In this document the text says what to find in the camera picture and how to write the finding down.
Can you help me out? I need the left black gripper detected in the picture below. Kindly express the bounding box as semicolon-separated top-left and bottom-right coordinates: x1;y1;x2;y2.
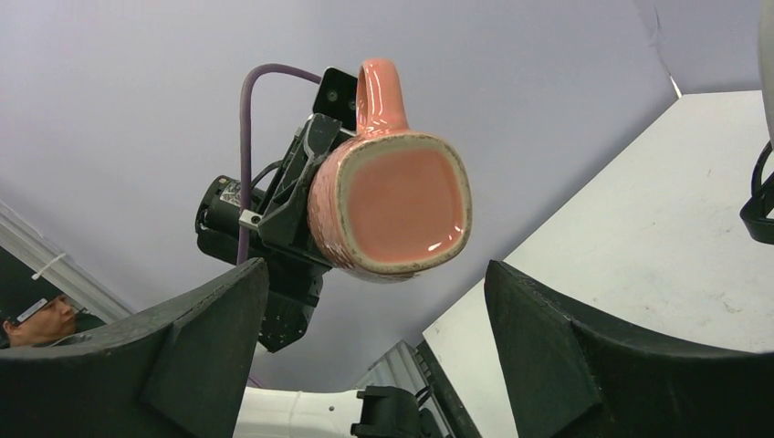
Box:
195;113;351;352

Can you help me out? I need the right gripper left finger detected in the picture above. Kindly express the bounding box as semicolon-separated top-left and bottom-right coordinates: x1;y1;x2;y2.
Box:
1;258;268;437

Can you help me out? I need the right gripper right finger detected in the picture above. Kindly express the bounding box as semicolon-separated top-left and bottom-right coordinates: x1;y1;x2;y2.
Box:
485;261;773;437

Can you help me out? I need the small pink mug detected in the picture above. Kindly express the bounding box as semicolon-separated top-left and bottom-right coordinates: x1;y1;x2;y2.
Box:
307;58;473;283

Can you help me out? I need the black wire dish rack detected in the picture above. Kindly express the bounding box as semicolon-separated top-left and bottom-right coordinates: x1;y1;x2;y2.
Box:
739;141;773;245

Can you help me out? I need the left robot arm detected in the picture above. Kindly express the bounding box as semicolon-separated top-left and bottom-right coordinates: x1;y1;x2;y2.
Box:
195;114;452;437

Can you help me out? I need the person in teal shirt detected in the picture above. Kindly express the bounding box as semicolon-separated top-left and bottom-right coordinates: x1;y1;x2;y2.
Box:
1;295;106;349

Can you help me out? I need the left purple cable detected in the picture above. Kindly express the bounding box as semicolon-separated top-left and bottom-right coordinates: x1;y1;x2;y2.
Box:
235;62;323;267

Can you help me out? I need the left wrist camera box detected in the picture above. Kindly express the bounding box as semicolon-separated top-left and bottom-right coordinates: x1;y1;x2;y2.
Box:
312;67;358;131

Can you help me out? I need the aluminium rail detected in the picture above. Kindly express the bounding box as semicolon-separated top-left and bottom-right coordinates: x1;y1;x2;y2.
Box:
1;204;135;323

